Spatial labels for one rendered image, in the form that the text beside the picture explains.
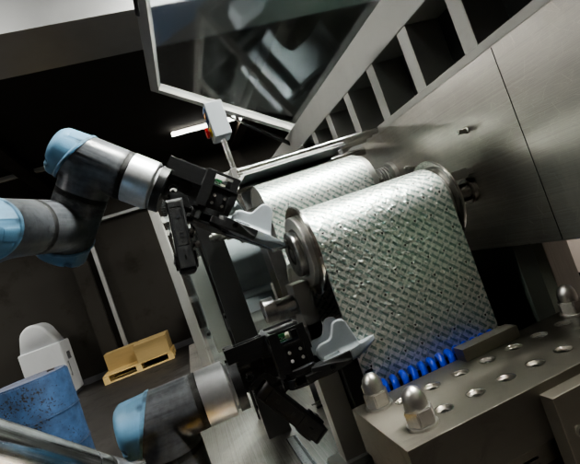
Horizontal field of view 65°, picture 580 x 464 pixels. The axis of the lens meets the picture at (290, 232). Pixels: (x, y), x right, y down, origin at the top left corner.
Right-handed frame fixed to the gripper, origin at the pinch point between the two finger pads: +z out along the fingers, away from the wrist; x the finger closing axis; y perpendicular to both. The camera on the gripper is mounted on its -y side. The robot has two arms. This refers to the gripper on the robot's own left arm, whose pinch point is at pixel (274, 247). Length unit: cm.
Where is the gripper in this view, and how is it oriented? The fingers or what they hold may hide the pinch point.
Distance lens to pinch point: 72.2
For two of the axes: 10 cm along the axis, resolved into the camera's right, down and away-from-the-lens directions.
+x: -2.2, 1.1, 9.7
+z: 9.2, 3.6, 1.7
